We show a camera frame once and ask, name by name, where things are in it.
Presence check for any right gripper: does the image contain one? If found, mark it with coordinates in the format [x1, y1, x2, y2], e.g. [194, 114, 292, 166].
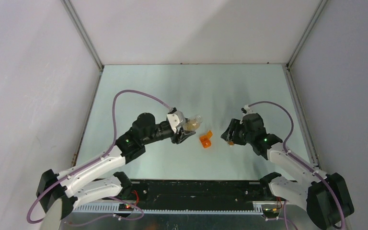
[220, 118, 254, 146]

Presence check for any clear pill bottle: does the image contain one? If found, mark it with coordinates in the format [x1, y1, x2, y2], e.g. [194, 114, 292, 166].
[183, 115, 203, 131]

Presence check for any orange pill organizer box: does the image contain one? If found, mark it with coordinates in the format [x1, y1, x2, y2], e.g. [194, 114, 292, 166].
[199, 130, 213, 149]

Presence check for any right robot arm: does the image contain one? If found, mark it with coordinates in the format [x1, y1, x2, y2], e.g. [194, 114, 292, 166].
[221, 113, 355, 230]

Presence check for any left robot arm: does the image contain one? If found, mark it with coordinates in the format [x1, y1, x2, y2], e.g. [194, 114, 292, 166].
[36, 109, 202, 219]

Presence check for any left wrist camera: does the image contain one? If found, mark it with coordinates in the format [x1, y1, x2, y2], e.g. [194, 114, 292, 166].
[166, 110, 186, 134]

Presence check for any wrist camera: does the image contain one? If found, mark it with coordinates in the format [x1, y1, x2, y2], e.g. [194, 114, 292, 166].
[166, 110, 186, 134]
[241, 105, 254, 116]

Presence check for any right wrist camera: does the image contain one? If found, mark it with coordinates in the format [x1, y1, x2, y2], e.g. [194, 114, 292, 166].
[241, 105, 254, 116]

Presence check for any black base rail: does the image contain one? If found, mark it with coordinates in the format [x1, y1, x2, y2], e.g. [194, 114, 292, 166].
[76, 179, 311, 214]

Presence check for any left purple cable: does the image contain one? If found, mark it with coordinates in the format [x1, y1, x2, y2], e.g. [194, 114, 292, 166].
[26, 90, 173, 224]

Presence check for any purple cable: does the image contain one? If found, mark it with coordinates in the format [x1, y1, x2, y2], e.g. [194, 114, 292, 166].
[247, 101, 346, 230]
[26, 90, 173, 224]

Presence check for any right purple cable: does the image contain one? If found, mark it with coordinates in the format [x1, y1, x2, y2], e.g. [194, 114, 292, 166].
[247, 101, 346, 230]

